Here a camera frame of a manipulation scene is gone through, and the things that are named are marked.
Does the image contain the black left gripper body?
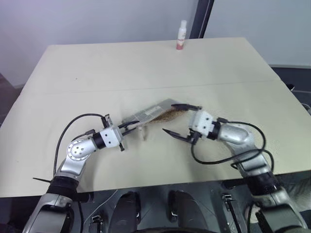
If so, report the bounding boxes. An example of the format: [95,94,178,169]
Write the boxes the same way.
[104,114,126,152]

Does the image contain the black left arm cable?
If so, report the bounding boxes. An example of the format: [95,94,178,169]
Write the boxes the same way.
[54,113,105,176]

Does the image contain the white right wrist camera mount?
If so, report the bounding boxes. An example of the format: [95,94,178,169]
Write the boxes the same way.
[188,110,215,139]

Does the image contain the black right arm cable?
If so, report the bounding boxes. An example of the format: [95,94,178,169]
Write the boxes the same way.
[190,117,275,175]

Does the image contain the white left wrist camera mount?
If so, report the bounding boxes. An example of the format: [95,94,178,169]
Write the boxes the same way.
[99,126,123,149]

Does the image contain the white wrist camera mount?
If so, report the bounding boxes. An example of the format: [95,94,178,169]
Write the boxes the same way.
[188,110,215,139]
[99,126,123,149]

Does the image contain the black upright pole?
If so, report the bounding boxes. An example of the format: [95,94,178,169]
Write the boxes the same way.
[189,0,215,39]

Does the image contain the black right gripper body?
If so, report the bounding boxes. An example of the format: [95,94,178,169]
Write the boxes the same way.
[186,106,206,146]

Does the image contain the clear grid pouch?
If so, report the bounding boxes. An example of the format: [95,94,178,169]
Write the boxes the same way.
[121,98,182,128]

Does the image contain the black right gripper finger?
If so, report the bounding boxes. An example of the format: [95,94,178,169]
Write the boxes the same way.
[162,129,193,143]
[171,103,202,112]

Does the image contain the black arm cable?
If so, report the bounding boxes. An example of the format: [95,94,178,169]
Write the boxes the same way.
[54,113,105,176]
[190,117,275,175]

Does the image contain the white pink spray bottle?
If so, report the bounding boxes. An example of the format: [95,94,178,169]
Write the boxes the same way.
[175,19,188,51]

